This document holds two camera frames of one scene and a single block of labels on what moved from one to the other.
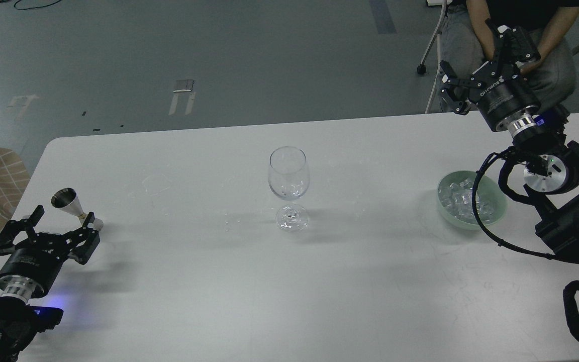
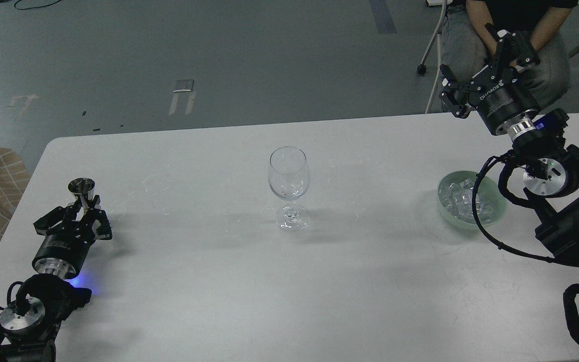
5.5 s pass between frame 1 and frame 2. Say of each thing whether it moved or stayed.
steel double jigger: moved
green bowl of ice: stayed
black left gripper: moved
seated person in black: stayed
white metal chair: stayed
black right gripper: stayed
